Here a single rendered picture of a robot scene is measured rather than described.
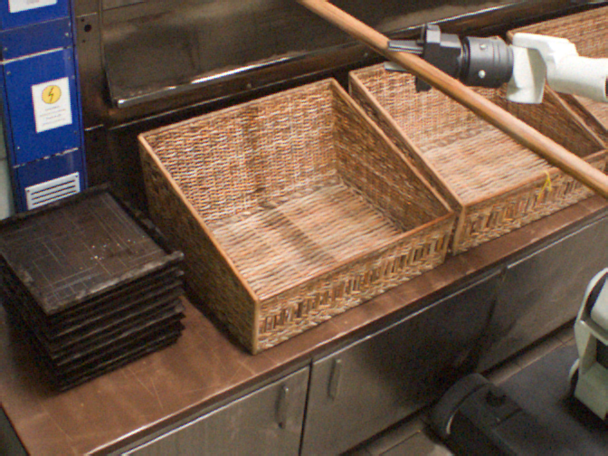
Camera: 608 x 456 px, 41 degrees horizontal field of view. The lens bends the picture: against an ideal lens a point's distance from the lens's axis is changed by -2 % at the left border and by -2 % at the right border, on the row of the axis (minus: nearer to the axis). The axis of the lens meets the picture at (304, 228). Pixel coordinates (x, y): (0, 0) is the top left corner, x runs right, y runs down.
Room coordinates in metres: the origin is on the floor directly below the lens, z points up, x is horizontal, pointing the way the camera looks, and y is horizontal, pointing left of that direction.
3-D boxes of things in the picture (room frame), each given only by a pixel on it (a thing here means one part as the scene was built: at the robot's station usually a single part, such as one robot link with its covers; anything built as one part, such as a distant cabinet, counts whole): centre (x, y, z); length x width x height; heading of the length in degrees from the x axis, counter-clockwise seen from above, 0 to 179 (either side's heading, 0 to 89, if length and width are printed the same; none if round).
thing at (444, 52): (1.35, -0.23, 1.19); 0.12 x 0.10 x 0.13; 96
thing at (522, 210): (1.90, -0.43, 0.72); 0.56 x 0.49 x 0.28; 128
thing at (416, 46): (1.34, -0.14, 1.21); 0.06 x 0.03 x 0.02; 96
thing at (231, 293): (1.52, 0.02, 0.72); 0.56 x 0.49 x 0.28; 131
